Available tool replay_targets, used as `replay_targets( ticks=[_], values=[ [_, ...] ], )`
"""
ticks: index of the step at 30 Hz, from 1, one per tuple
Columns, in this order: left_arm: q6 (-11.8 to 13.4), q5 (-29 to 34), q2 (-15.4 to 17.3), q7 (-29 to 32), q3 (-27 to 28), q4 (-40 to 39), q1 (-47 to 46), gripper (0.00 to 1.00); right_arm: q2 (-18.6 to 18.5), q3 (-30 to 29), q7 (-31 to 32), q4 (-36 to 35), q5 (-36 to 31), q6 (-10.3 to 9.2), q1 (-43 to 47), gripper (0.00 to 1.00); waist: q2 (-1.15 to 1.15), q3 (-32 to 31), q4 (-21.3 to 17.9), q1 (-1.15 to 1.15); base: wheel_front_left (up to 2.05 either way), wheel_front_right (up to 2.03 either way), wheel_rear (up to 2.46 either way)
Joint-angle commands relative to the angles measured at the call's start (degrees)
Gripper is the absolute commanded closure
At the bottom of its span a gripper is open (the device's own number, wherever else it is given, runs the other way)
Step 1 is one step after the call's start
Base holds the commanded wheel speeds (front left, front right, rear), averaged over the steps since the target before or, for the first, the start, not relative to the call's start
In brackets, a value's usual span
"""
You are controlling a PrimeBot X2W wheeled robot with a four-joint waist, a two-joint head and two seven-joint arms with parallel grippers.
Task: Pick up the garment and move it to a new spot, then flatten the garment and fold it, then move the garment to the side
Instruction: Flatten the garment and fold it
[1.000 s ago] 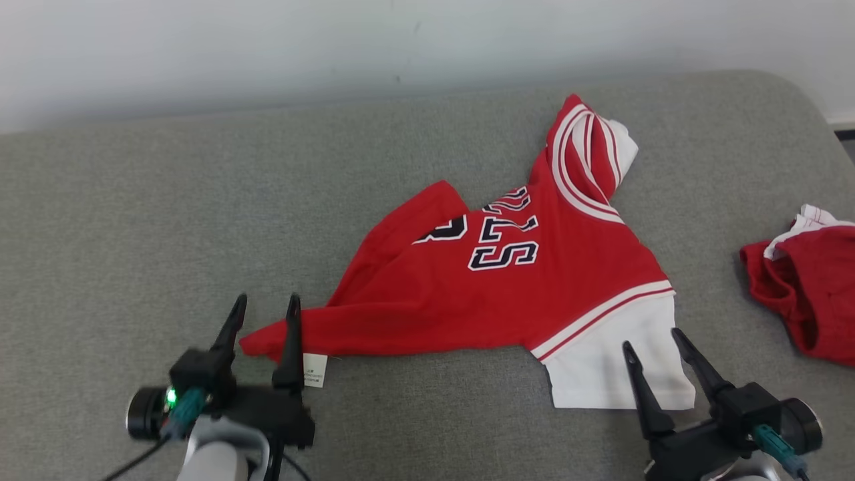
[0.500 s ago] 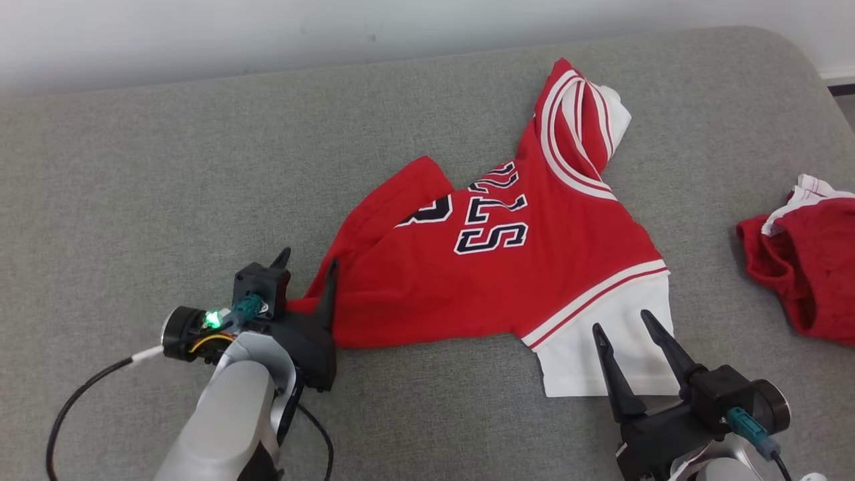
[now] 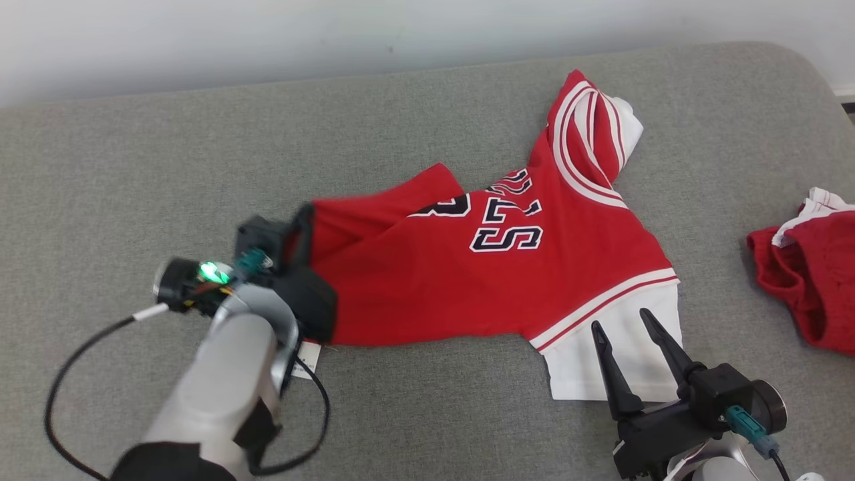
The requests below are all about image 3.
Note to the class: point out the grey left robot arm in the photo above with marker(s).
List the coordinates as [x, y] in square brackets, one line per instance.
[220, 374]

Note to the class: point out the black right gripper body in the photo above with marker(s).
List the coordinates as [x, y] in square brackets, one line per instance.
[654, 434]

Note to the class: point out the red basketball jersey white sleeves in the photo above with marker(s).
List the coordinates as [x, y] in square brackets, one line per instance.
[434, 287]

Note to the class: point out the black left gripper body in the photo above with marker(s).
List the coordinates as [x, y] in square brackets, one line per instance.
[314, 307]

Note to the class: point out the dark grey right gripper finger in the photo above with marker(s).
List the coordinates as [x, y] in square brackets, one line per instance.
[618, 387]
[671, 351]

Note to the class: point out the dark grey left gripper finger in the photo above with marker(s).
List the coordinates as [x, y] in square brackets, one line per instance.
[300, 240]

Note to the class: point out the red shorts with white stripes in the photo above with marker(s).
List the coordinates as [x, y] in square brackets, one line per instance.
[815, 287]

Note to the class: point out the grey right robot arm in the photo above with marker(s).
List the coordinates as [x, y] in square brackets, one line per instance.
[721, 469]

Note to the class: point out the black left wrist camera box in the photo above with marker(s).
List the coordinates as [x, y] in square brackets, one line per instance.
[257, 234]

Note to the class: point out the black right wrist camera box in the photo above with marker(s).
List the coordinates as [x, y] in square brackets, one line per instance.
[718, 394]

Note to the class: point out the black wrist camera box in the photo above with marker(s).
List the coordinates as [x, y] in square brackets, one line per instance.
[718, 394]
[257, 234]

